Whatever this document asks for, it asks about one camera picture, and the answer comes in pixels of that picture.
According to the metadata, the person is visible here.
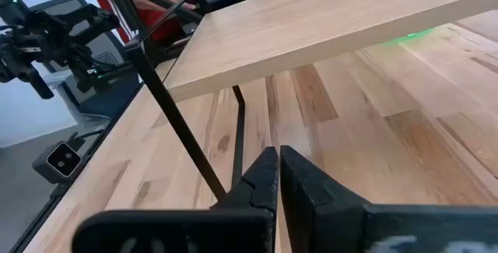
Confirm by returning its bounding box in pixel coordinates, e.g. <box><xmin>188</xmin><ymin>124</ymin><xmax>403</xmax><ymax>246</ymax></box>
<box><xmin>79</xmin><ymin>0</ymin><xmax>203</xmax><ymax>44</ymax></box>

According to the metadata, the small black table-level camera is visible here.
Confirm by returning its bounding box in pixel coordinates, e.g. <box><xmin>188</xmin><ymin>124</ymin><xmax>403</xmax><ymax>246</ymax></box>
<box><xmin>32</xmin><ymin>140</ymin><xmax>83</xmax><ymax>184</ymax></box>

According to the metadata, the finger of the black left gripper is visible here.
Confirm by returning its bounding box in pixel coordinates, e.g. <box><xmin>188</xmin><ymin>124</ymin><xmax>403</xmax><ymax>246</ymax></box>
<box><xmin>72</xmin><ymin>60</ymin><xmax>97</xmax><ymax>93</ymax></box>
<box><xmin>15</xmin><ymin>64</ymin><xmax>55</xmax><ymax>100</ymax></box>

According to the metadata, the wooden shelf with black frame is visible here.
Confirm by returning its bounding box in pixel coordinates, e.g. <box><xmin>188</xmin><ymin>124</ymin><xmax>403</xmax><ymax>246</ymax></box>
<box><xmin>124</xmin><ymin>0</ymin><xmax>498</xmax><ymax>203</ymax></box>

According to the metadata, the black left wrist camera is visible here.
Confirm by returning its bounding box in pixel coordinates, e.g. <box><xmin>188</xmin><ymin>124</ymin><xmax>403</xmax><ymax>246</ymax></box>
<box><xmin>0</xmin><ymin>0</ymin><xmax>33</xmax><ymax>26</ymax></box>

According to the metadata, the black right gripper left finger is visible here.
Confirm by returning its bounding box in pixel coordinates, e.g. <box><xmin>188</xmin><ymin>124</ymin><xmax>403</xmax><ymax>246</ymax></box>
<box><xmin>72</xmin><ymin>146</ymin><xmax>279</xmax><ymax>253</ymax></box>

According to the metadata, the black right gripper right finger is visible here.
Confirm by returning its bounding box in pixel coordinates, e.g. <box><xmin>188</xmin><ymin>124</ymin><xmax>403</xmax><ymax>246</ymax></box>
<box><xmin>279</xmin><ymin>145</ymin><xmax>498</xmax><ymax>253</ymax></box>

